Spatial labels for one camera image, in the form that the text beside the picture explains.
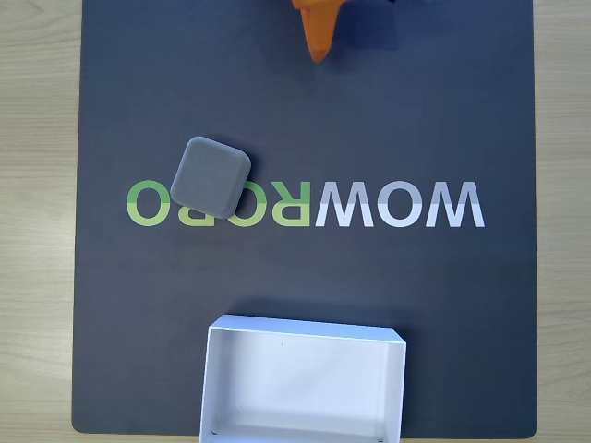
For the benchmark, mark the white cardboard box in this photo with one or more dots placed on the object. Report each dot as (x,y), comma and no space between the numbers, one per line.
(300,383)

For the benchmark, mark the gray square usb charger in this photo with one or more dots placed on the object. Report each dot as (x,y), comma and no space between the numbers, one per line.
(210,177)

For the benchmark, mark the dark mat with WOWROBO print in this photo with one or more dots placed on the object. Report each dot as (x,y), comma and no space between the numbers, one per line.
(415,115)

